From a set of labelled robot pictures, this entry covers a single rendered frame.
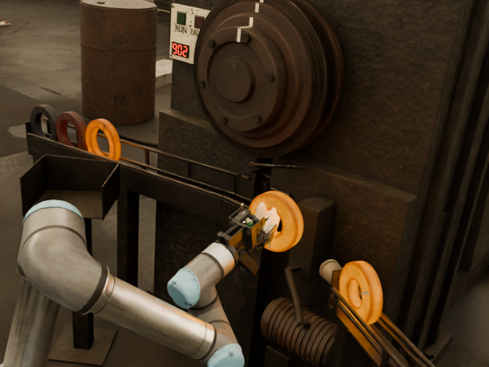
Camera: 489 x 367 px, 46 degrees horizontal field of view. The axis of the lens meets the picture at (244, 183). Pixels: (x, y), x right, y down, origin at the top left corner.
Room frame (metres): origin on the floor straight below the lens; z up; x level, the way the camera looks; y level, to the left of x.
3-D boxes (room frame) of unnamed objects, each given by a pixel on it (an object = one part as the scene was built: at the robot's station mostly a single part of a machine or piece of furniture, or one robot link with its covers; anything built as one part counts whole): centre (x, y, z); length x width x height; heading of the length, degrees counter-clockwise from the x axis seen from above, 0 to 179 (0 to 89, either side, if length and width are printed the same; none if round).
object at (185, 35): (1.91, 0.19, 1.15); 0.26 x 0.02 x 0.18; 54
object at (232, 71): (1.55, 0.04, 1.11); 0.28 x 0.06 x 0.28; 54
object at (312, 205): (1.49, -0.21, 0.68); 0.11 x 0.08 x 0.24; 144
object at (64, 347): (1.72, 0.57, 0.36); 0.26 x 0.20 x 0.72; 89
